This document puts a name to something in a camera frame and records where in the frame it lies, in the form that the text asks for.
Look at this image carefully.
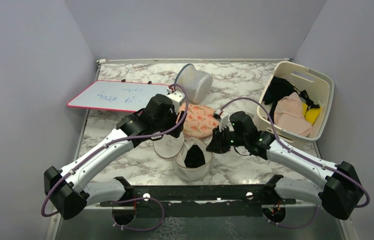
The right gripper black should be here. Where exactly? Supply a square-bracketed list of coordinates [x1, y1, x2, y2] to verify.
[206, 124, 247, 154]

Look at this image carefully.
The black bra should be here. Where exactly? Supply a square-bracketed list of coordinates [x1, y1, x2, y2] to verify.
[184, 144, 206, 169]

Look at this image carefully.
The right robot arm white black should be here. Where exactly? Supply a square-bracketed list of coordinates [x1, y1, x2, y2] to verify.
[206, 111, 364, 220]

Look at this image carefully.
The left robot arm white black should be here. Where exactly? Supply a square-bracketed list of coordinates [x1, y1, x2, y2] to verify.
[41, 91, 188, 220]

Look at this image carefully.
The orange tulip print laundry bag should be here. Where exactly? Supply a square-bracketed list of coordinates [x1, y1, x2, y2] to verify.
[183, 104, 219, 139]

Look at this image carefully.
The white cylindrical mesh laundry bag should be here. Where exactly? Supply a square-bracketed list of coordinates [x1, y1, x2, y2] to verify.
[174, 63, 213, 104]

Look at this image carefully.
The pink framed whiteboard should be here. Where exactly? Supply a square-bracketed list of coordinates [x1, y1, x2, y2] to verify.
[67, 80, 168, 113]

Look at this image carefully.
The pink garment in basket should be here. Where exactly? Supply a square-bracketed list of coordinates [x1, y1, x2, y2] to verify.
[274, 93, 313, 137]

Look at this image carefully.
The black garment in basket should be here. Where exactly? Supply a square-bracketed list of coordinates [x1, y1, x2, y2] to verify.
[263, 76, 321, 121]

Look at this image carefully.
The yellow garment in basket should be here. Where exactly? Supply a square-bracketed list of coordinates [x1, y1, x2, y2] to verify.
[302, 102, 322, 125]

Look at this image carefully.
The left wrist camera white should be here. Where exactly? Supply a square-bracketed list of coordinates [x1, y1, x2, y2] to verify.
[167, 88, 185, 112]

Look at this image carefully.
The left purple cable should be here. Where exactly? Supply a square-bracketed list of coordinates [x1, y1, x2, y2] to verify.
[41, 83, 190, 233]

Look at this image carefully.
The purple cable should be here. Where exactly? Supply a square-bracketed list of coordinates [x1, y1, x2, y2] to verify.
[41, 83, 190, 233]
[218, 97, 371, 229]

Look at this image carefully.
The black mounting rail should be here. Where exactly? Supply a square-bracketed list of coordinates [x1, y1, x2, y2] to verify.
[99, 184, 296, 218]

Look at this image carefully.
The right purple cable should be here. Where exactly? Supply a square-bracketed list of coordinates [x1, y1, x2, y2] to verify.
[218, 97, 371, 229]

